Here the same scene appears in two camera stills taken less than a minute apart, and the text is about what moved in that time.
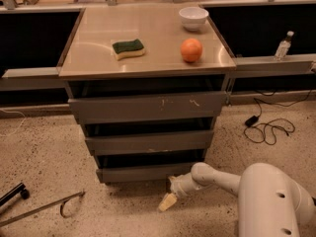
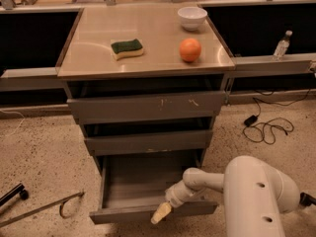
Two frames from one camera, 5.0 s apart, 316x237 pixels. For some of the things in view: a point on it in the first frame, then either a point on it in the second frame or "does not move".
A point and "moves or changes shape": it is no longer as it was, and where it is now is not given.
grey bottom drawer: [143, 171] moves or changes shape
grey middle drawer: [151, 142] does not move
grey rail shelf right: [273, 65] does not move
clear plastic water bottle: [283, 46] does not move
